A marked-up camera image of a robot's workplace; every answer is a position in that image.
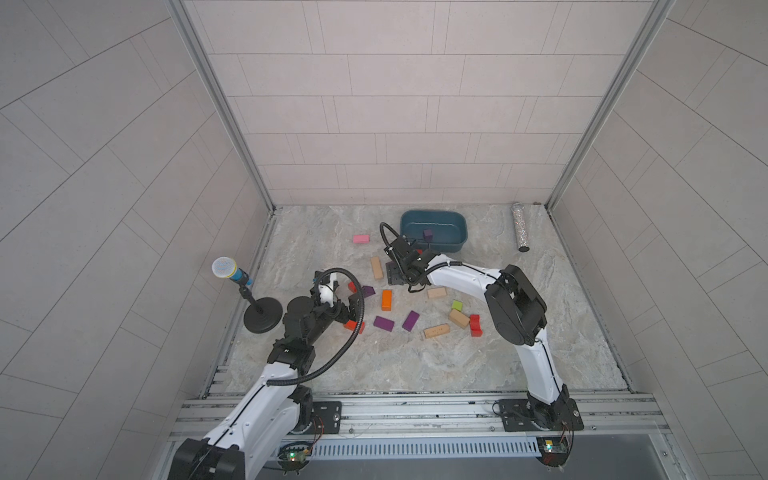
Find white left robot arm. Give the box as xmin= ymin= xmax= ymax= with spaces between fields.
xmin=168 ymin=293 xmax=365 ymax=479

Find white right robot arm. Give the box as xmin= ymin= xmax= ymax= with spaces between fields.
xmin=384 ymin=237 xmax=584 ymax=432

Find teal storage bin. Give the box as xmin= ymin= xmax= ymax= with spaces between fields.
xmin=400 ymin=210 xmax=468 ymax=253

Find red brick lower left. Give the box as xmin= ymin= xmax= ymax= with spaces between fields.
xmin=344 ymin=320 xmax=365 ymax=334

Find orange brick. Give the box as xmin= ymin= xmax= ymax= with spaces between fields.
xmin=381 ymin=290 xmax=393 ymax=312

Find tan brick right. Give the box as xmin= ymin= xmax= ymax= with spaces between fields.
xmin=448 ymin=309 xmax=471 ymax=329

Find tan long brick lower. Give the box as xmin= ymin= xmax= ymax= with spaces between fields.
xmin=423 ymin=324 xmax=451 ymax=339

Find microphone on black stand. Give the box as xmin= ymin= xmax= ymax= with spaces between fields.
xmin=211 ymin=256 xmax=283 ymax=334

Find red arch brick lower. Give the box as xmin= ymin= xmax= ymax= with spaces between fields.
xmin=469 ymin=314 xmax=483 ymax=337

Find glitter silver cylinder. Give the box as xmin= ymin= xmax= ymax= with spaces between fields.
xmin=511 ymin=202 xmax=530 ymax=252

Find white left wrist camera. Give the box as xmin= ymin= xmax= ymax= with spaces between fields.
xmin=313 ymin=271 xmax=338 ymax=307

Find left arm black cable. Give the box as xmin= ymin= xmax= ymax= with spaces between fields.
xmin=265 ymin=267 xmax=366 ymax=386

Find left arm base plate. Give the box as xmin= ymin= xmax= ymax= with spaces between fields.
xmin=290 ymin=401 xmax=343 ymax=435

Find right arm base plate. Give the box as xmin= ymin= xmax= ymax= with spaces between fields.
xmin=492 ymin=397 xmax=584 ymax=432

